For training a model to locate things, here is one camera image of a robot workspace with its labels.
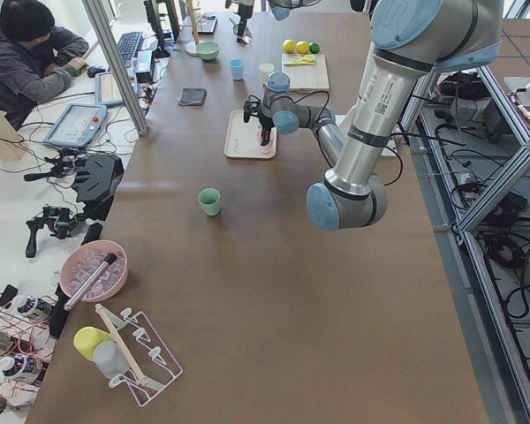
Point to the whole yellow lemon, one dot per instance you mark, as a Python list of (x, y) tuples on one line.
[(288, 46)]

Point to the seated person in hoodie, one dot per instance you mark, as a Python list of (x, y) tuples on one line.
[(38, 59)]

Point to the green ceramic bowl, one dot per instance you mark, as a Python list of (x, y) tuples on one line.
[(207, 51)]

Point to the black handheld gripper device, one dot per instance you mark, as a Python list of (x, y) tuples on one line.
[(60, 222)]

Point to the black keyboard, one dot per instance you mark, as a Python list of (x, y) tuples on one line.
[(128, 46)]

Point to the wooden cutting board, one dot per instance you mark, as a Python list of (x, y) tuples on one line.
[(307, 78)]

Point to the metal cylinder tool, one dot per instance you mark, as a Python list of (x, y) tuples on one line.
[(90, 282)]

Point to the blue teach pendant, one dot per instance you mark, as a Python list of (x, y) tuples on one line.
[(107, 92), (77, 126)]

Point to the pale yellow plastic cup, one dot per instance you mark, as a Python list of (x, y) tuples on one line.
[(265, 69)]

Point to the green lime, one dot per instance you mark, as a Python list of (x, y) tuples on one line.
[(314, 48)]

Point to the yellow cup on rack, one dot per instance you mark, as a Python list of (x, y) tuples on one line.
[(87, 338)]

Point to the yellow plastic knife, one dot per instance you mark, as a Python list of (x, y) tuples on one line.
[(299, 63)]

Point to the metal scoop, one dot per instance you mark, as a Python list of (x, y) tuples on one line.
[(246, 33)]

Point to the pink plastic cup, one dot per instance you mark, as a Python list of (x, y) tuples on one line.
[(271, 146)]

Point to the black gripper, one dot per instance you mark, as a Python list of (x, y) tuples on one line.
[(265, 121), (243, 13)]

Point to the white wire cup rack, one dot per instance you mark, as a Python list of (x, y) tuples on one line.
[(154, 357)]

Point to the aluminium frame post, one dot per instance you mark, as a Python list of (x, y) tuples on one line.
[(99, 21)]

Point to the grey cup on rack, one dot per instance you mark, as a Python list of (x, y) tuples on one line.
[(110, 360)]

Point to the cream rabbit tray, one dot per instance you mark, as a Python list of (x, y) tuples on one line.
[(241, 139)]

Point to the wooden stick on rack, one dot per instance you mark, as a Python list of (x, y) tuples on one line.
[(113, 324)]

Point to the grey folded cloth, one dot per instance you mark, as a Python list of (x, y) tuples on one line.
[(191, 96)]

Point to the wooden stand with base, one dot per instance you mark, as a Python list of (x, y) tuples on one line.
[(191, 48)]

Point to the green plastic cup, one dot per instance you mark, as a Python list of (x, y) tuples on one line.
[(210, 201)]

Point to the blue plastic cup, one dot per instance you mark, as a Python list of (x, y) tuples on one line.
[(237, 68)]

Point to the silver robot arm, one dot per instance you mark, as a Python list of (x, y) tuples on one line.
[(280, 9), (409, 39)]

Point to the pink bowl of ice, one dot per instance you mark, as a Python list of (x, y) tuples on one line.
[(82, 264)]

